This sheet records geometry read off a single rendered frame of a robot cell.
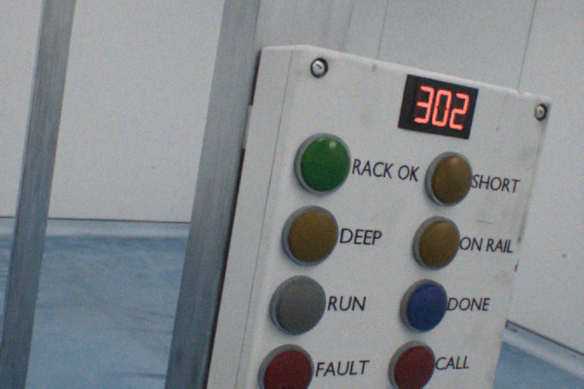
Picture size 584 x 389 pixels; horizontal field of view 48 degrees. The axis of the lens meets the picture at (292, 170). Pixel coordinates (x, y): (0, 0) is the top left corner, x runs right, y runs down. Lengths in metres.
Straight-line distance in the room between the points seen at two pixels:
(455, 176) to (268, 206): 0.10
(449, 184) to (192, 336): 0.18
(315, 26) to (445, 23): 3.88
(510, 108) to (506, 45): 3.53
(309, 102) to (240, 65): 0.08
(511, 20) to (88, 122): 2.59
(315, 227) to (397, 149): 0.06
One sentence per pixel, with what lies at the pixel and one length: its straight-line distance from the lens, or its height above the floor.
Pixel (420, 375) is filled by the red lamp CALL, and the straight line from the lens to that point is 0.39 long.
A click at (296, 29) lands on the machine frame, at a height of 1.11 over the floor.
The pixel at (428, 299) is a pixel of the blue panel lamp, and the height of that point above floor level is 0.98.
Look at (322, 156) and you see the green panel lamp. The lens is 0.31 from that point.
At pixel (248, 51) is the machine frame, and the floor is 1.09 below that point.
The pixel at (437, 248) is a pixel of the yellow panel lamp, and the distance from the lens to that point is 0.36.
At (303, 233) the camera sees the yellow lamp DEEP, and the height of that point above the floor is 1.01.
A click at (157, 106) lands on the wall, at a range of 4.43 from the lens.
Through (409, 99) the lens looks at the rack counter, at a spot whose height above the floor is 1.08.
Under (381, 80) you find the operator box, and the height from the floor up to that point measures 1.09.
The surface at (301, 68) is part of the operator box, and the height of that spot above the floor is 1.09.
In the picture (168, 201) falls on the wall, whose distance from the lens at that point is 4.57.
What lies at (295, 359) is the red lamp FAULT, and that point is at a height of 0.95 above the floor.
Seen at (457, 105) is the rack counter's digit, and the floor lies 1.08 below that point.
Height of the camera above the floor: 1.07
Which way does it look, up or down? 6 degrees down
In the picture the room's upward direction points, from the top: 10 degrees clockwise
